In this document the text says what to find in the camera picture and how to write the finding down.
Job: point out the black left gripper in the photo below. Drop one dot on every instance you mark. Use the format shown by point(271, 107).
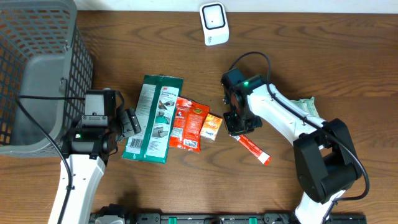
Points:
point(128, 123)

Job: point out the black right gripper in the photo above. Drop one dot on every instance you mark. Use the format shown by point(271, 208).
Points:
point(234, 130)

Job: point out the orange white small packet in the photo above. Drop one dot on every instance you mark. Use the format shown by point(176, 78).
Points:
point(211, 126)

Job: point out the red stick packet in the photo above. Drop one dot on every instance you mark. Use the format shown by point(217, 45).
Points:
point(262, 156)

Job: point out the red snack bag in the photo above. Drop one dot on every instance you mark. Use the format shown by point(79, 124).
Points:
point(188, 121)

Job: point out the green white packet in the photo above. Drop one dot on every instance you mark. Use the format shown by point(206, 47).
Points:
point(155, 112)

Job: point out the mint green snack packet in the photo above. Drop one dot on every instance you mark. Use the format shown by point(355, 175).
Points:
point(308, 105)

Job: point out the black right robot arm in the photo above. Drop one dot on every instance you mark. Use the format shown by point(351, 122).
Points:
point(326, 162)

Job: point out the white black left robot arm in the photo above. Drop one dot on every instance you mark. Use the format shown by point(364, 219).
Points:
point(81, 171)

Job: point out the white barcode scanner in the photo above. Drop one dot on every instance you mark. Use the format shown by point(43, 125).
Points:
point(214, 23)

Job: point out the grey plastic mesh basket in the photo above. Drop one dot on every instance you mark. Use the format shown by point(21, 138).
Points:
point(44, 60)

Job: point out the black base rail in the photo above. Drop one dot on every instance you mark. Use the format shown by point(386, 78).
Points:
point(155, 218)

